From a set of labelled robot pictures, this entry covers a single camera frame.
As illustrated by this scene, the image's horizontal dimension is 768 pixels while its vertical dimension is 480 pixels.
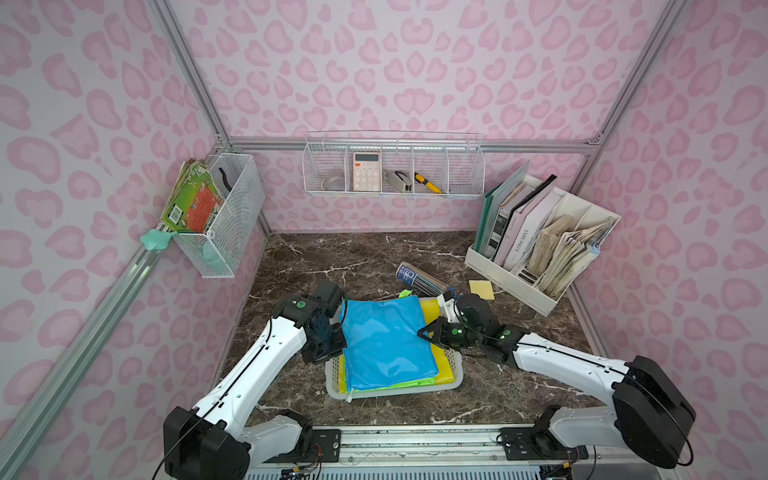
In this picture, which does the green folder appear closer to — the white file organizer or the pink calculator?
→ the white file organizer

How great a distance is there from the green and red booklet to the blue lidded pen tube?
59cm

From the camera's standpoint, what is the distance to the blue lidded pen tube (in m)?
1.00

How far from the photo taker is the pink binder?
0.88 m

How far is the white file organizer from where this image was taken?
0.86 m

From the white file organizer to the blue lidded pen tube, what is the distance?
16cm

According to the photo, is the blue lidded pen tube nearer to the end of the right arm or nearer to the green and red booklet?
the end of the right arm

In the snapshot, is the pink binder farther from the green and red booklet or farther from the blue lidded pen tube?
the green and red booklet

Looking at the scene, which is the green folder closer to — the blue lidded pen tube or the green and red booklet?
the blue lidded pen tube

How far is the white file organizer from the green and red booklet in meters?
0.80

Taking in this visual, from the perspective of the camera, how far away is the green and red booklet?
0.68m

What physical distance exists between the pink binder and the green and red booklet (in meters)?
0.83
